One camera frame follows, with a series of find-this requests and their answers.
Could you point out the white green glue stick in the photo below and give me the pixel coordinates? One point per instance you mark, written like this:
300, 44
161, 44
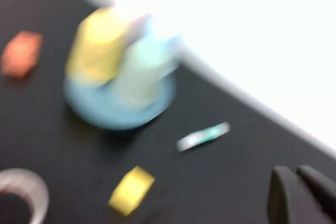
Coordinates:
203, 136

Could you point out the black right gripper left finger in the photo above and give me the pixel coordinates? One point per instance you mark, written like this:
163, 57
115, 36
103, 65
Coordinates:
288, 203

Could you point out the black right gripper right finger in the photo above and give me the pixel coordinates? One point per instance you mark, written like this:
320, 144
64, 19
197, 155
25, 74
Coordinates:
324, 197

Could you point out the yellow foam cube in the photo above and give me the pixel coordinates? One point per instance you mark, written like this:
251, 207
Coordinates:
131, 191

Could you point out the clear tape roll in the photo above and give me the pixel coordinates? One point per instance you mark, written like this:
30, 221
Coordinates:
36, 190

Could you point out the light blue plastic cup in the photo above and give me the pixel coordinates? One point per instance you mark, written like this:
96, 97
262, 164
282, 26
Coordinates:
170, 51

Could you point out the orange foam cube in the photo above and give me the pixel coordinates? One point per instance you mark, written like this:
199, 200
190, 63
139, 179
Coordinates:
22, 53

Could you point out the yellow plastic cup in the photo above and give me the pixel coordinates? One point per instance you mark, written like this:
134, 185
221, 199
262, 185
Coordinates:
94, 48

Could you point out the blue cup stand with pegs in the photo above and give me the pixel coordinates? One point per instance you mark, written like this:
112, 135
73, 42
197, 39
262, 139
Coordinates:
105, 108

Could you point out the pale green plastic cup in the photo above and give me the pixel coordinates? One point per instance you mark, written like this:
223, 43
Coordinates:
136, 77

